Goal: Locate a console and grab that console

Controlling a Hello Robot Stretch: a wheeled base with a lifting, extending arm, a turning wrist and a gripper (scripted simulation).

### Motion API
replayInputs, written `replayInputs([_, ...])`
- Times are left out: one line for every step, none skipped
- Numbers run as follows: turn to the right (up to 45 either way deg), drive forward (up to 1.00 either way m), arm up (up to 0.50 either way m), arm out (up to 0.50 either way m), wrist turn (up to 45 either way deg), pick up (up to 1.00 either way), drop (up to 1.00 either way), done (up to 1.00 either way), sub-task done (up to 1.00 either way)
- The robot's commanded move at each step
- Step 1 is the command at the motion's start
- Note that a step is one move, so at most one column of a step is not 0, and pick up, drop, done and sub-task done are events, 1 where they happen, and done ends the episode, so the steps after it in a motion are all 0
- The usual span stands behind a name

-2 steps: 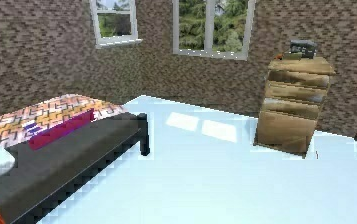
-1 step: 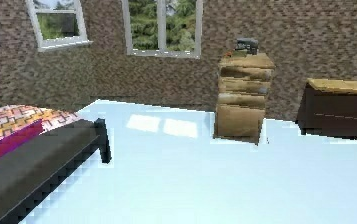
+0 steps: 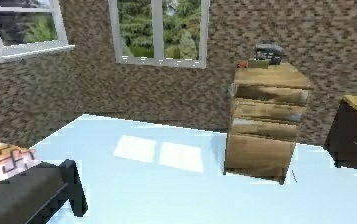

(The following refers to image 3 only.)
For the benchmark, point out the black game console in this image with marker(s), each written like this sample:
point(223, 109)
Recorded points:
point(268, 53)

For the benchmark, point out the small red object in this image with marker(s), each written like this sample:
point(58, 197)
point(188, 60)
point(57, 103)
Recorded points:
point(242, 64)

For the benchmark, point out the white framed window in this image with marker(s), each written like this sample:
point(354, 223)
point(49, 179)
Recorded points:
point(158, 30)
point(26, 23)

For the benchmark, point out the light wooden chest of drawers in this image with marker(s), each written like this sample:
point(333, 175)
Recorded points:
point(264, 133)

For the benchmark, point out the flat green book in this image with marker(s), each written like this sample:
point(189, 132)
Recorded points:
point(258, 64)

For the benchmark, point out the black framed bed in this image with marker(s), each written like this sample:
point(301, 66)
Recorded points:
point(29, 196)

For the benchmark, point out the dark cabinet with yellow top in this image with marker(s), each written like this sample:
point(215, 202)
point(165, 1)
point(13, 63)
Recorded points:
point(351, 133)

